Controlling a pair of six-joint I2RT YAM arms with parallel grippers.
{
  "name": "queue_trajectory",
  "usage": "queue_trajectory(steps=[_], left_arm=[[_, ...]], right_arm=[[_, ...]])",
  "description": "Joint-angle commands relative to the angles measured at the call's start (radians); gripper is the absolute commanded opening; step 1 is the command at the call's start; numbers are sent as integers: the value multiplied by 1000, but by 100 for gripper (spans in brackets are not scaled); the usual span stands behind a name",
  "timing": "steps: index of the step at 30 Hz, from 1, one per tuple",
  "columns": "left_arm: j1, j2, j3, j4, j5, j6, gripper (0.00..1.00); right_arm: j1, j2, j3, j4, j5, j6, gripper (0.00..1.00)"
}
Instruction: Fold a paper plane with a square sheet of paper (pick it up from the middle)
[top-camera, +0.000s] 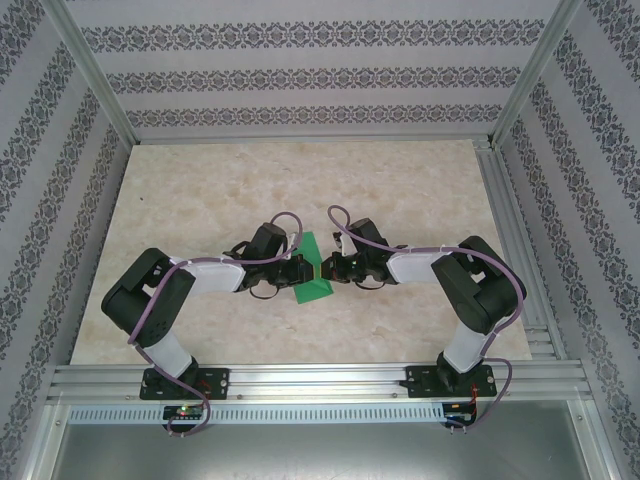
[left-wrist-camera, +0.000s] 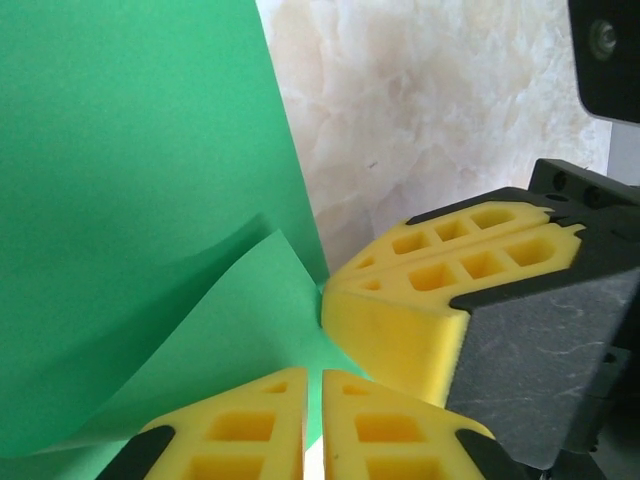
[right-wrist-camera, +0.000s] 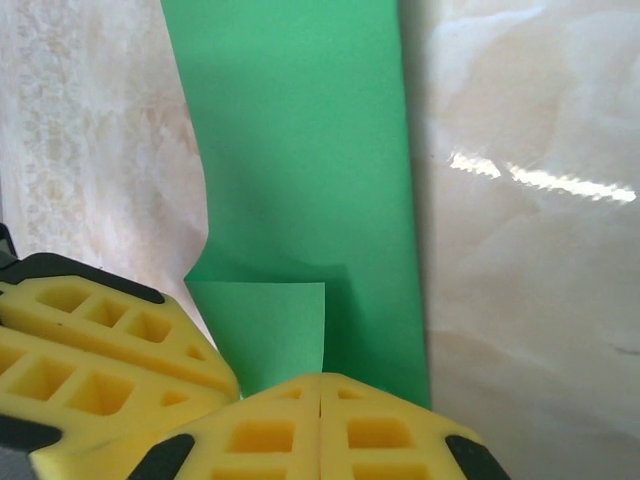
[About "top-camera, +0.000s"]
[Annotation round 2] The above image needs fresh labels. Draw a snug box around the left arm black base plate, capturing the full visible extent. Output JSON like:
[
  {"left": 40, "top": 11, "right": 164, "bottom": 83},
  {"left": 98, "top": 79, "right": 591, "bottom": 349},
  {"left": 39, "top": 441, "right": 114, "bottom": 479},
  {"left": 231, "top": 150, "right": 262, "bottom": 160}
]
[{"left": 140, "top": 368, "right": 231, "bottom": 401}]

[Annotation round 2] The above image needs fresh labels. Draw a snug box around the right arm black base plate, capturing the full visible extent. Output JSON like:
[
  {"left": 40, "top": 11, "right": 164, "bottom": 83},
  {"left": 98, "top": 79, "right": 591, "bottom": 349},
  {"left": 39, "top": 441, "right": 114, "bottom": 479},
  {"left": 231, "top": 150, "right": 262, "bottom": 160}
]
[{"left": 407, "top": 364, "right": 499, "bottom": 400}]

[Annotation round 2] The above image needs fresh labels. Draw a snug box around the aluminium side frame rail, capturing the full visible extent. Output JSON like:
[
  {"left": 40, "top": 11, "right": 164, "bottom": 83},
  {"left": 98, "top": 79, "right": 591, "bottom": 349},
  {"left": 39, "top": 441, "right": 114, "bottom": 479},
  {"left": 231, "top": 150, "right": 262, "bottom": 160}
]
[{"left": 472, "top": 139, "right": 569, "bottom": 361}]

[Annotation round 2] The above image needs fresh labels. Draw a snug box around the aluminium back frame rail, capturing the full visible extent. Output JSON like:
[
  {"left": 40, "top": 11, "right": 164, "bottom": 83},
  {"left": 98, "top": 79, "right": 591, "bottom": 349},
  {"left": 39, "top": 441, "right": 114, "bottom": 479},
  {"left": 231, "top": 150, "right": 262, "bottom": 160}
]
[{"left": 130, "top": 133, "right": 496, "bottom": 147}]

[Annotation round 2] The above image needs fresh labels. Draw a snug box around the aluminium mounting rail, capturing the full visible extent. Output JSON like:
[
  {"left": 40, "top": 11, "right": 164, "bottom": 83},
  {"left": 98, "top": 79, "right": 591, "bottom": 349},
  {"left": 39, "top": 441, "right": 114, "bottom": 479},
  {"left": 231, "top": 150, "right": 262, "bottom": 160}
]
[{"left": 47, "top": 362, "right": 594, "bottom": 401}]

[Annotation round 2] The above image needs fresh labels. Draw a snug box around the green square paper sheet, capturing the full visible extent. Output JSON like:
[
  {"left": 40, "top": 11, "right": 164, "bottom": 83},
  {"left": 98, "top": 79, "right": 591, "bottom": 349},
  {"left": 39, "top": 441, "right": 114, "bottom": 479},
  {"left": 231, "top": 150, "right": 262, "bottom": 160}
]
[{"left": 292, "top": 230, "right": 335, "bottom": 305}]

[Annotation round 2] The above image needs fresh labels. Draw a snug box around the left gripper thin black cable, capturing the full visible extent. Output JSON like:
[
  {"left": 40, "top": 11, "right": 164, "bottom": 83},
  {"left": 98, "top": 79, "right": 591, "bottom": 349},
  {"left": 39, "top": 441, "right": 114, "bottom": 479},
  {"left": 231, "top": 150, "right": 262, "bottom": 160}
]
[{"left": 247, "top": 282, "right": 284, "bottom": 302}]

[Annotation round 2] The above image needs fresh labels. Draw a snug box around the sheet metal tray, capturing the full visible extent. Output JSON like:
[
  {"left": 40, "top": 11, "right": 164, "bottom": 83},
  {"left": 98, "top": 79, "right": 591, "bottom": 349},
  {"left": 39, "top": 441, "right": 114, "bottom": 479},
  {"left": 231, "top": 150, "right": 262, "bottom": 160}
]
[{"left": 44, "top": 399, "right": 619, "bottom": 480}]

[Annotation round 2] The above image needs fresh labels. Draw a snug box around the slotted grey cable duct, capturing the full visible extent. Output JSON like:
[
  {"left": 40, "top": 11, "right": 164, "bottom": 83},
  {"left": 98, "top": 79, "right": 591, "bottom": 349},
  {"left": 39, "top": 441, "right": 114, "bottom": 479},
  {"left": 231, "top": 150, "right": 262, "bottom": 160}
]
[{"left": 67, "top": 404, "right": 476, "bottom": 425}]

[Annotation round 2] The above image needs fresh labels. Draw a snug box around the aluminium frame post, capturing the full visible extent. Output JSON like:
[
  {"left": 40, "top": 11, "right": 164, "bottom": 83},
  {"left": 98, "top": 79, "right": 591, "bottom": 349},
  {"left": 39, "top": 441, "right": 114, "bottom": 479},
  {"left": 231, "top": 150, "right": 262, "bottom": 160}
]
[
  {"left": 42, "top": 0, "right": 139, "bottom": 146},
  {"left": 492, "top": 0, "right": 586, "bottom": 147}
]

